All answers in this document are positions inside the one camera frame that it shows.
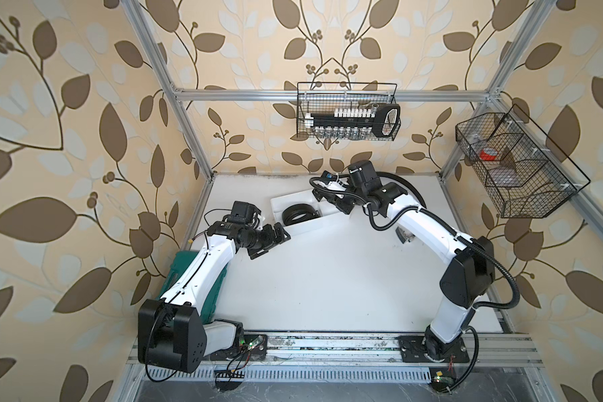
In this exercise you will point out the aluminium front rail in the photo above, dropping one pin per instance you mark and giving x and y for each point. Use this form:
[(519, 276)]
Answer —
[(496, 350)]

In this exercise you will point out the wire basket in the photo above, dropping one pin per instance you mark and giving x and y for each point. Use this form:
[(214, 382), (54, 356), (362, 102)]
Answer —
[(533, 175), (326, 96)]

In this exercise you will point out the black socket set rail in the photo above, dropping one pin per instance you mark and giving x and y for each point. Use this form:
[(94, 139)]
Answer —
[(379, 121)]

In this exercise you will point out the right wire basket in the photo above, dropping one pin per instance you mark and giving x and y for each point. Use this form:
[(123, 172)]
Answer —
[(533, 175)]

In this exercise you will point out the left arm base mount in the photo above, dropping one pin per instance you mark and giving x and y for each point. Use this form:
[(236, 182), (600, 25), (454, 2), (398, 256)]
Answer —
[(255, 345)]

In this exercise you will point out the red item in basket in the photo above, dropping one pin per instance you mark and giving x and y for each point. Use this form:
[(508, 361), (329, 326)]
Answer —
[(488, 154)]

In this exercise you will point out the back wire basket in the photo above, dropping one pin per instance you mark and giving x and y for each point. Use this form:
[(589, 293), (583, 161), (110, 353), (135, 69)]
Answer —
[(326, 96)]

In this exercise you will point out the white divided storage tray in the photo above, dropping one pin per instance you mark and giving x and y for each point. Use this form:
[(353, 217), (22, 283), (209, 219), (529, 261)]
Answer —
[(330, 215)]

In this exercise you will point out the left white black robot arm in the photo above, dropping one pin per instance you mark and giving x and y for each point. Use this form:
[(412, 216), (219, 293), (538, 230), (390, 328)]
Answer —
[(172, 333)]

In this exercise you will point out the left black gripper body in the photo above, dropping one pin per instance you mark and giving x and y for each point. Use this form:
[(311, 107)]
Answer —
[(262, 239)]

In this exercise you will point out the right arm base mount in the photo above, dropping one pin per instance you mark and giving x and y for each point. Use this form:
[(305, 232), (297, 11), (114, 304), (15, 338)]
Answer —
[(422, 349)]

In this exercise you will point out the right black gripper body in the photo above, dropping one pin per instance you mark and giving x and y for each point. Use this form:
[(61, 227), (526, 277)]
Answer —
[(352, 198)]

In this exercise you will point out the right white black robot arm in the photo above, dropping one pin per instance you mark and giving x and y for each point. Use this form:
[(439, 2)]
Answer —
[(473, 277)]

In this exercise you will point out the black belt front loop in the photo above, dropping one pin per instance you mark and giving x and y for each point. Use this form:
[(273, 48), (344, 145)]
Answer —
[(299, 213)]

